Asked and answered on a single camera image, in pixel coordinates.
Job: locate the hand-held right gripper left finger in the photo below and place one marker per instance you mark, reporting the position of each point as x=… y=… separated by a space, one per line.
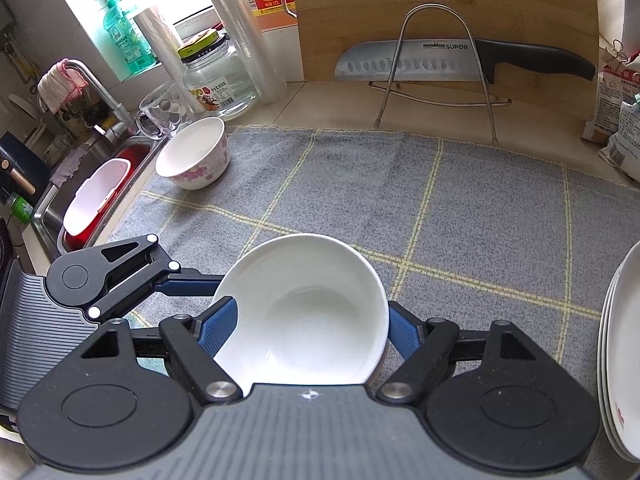
x=220 y=330

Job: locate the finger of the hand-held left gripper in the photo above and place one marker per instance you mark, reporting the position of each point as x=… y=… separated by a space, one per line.
x=190 y=284

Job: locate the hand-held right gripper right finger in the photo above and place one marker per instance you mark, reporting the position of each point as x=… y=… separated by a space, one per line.
x=402 y=327

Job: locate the white floral bowl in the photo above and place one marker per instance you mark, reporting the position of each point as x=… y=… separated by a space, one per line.
x=192 y=155
x=305 y=310

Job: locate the white plastic container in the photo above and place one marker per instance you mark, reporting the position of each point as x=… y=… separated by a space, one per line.
x=95 y=195

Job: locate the red basin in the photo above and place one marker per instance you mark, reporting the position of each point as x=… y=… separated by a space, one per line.
x=137 y=155

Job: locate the grey checked cloth mat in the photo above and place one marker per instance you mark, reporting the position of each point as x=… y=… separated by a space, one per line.
x=325 y=200

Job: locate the clear glass mug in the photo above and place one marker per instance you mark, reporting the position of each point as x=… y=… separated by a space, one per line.
x=160 y=115

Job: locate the glass jar with lid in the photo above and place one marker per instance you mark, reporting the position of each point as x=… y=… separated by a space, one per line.
x=220 y=80

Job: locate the metal faucet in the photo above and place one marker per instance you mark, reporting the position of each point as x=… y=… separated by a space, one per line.
x=100 y=90

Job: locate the pink cloth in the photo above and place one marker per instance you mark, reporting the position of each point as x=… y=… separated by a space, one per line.
x=60 y=85

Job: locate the short plastic wrap roll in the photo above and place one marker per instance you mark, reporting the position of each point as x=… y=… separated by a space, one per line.
x=160 y=45

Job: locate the tall plastic wrap roll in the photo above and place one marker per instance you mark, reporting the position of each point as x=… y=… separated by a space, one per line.
x=240 y=35

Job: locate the green dish soap bottle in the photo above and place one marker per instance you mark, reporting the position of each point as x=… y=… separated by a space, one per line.
x=122 y=35

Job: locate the crumpled plastic bag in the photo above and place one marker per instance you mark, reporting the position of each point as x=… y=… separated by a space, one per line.
x=625 y=145

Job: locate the white paper bag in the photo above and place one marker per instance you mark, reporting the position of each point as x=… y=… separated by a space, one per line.
x=610 y=105

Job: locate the black binder clip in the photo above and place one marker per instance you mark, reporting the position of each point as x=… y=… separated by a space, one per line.
x=617 y=50

